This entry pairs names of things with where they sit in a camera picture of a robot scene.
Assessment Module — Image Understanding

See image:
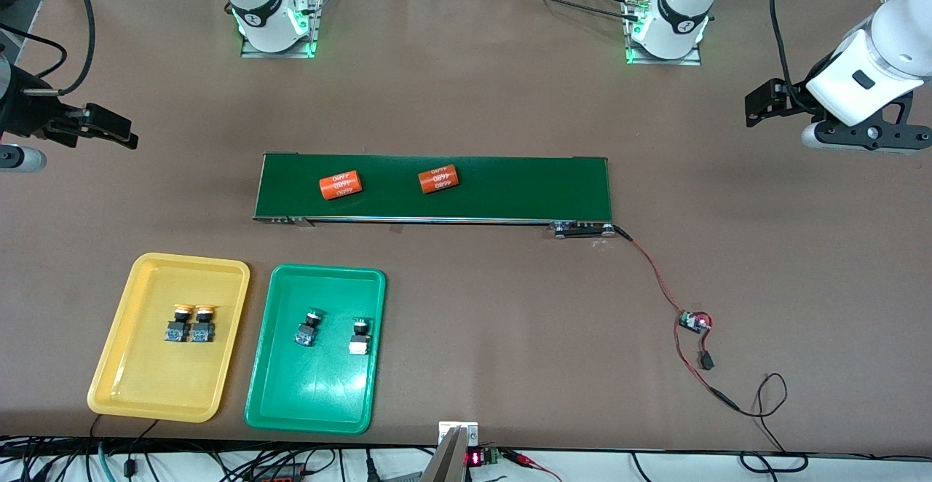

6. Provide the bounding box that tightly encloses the yellow cap push button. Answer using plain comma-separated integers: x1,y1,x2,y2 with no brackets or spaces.
191,304,218,344
163,304,191,344

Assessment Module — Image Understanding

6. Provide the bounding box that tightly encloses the orange cylinder white print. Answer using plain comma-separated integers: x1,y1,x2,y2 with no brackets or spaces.
319,170,364,202
418,164,462,196

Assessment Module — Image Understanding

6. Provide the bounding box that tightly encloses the green cap push button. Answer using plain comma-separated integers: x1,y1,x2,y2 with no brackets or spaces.
293,309,325,347
347,317,371,356

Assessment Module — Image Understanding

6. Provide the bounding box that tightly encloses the green conveyor belt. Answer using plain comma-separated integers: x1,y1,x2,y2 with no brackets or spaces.
252,152,617,240

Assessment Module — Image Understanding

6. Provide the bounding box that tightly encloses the yellow plastic tray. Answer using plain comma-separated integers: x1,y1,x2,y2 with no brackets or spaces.
87,252,251,424

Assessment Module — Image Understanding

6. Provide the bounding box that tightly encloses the green plastic tray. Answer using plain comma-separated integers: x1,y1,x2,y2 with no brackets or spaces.
244,264,387,435

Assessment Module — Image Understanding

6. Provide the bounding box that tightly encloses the red clip lead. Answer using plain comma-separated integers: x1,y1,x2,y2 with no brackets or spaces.
502,449,565,482

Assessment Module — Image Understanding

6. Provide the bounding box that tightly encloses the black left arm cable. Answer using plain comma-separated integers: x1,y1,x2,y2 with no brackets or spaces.
768,0,798,97

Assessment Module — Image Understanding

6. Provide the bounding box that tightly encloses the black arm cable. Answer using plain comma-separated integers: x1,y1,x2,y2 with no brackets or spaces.
768,0,798,97
22,0,97,97

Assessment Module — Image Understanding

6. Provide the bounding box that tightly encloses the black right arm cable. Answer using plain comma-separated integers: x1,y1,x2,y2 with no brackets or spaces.
22,0,97,97

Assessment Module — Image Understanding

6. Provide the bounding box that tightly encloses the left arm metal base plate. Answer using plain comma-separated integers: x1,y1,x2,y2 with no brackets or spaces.
623,0,703,67

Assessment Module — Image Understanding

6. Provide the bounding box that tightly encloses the red black conveyor wire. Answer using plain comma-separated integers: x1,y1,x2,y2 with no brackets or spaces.
612,224,689,317

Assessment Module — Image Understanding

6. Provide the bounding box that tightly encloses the black base cable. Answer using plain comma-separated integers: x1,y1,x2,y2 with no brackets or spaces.
501,0,643,21

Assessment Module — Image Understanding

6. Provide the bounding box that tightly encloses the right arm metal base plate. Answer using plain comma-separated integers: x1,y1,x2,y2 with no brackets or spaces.
240,0,326,59

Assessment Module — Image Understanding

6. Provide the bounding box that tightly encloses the red black power wire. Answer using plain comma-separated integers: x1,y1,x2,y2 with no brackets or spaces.
674,316,722,395

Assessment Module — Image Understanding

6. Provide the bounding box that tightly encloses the thin black looped cable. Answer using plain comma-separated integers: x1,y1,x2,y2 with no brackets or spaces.
710,373,810,474

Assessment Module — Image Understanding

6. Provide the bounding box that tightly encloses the silver camera mount bracket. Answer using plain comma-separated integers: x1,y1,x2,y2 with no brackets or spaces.
438,421,480,482

